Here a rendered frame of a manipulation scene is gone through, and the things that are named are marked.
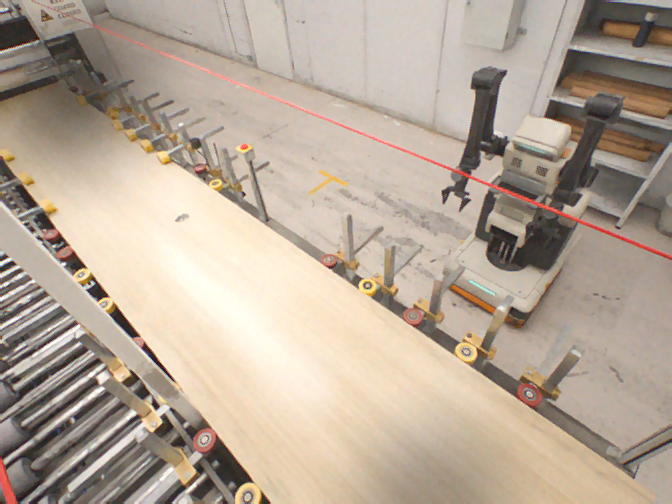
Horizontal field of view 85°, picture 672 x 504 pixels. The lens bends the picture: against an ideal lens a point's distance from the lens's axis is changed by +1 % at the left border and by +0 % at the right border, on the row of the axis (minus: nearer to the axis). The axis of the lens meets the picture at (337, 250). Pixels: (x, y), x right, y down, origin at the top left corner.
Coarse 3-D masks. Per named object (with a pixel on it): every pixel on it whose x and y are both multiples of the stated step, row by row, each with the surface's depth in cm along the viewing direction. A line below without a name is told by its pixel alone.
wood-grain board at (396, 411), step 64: (0, 128) 310; (64, 128) 301; (64, 192) 239; (128, 192) 233; (192, 192) 228; (128, 256) 194; (192, 256) 191; (256, 256) 187; (128, 320) 166; (192, 320) 164; (256, 320) 161; (320, 320) 159; (384, 320) 156; (192, 384) 143; (256, 384) 141; (320, 384) 139; (384, 384) 138; (448, 384) 136; (256, 448) 126; (320, 448) 124; (384, 448) 123; (448, 448) 121; (512, 448) 120; (576, 448) 119
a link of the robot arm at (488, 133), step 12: (480, 72) 148; (492, 72) 147; (504, 72) 150; (480, 84) 150; (492, 84) 147; (492, 96) 158; (492, 108) 163; (492, 120) 169; (492, 132) 175; (492, 144) 176
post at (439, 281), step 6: (438, 276) 144; (444, 276) 144; (438, 282) 145; (444, 282) 146; (438, 288) 147; (432, 294) 152; (438, 294) 150; (432, 300) 155; (438, 300) 152; (432, 306) 158; (438, 306) 157; (432, 312) 160; (426, 324) 170; (432, 324) 166; (432, 330) 170
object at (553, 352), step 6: (564, 330) 153; (570, 330) 153; (558, 336) 151; (564, 336) 151; (558, 342) 150; (564, 342) 149; (552, 348) 148; (558, 348) 148; (552, 354) 146; (546, 360) 145; (552, 360) 145; (540, 366) 143; (546, 366) 143; (540, 372) 142; (534, 384) 139
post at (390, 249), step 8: (392, 248) 156; (392, 256) 159; (384, 264) 165; (392, 264) 164; (384, 272) 169; (392, 272) 168; (384, 280) 173; (392, 280) 173; (384, 296) 182; (392, 296) 183
